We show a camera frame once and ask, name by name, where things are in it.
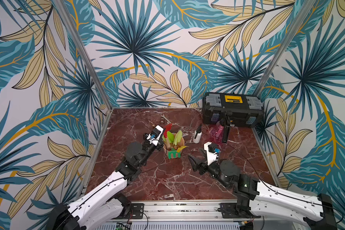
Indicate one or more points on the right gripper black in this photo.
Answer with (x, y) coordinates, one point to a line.
(202, 165)

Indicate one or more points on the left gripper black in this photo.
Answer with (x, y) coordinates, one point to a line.
(159, 145)

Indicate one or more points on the white spray bottle black nozzle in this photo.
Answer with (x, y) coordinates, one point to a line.
(198, 134)

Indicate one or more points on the bright green toy trowel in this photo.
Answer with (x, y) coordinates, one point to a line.
(168, 137)

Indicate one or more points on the green toy rake wooden handle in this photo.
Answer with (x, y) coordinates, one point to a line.
(173, 154)

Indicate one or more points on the red toy shovel wooden handle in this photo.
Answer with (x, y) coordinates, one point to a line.
(168, 128)

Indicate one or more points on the terracotta plastic flower pot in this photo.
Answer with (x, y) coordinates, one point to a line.
(173, 147)

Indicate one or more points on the light green toy spade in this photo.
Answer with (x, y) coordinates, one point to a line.
(177, 137)

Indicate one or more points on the pink spray bottle black nozzle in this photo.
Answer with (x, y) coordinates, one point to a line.
(220, 133)

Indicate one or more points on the yellow toy shovel wooden handle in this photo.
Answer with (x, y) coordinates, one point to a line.
(181, 148)

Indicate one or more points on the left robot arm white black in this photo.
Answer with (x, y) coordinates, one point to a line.
(105, 202)

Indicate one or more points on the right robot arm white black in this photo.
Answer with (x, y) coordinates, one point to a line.
(256, 198)

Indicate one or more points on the black yellow plastic toolbox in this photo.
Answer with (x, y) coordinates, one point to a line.
(242, 110)

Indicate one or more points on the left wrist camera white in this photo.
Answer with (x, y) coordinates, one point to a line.
(155, 136)

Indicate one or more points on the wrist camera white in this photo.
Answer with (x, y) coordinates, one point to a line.
(212, 152)
(155, 136)

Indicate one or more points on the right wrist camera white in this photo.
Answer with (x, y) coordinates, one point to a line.
(212, 152)

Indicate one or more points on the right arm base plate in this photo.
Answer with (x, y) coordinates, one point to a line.
(236, 211)

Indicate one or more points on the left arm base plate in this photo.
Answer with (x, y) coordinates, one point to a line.
(132, 211)

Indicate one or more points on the aluminium front rail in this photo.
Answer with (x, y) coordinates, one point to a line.
(194, 215)

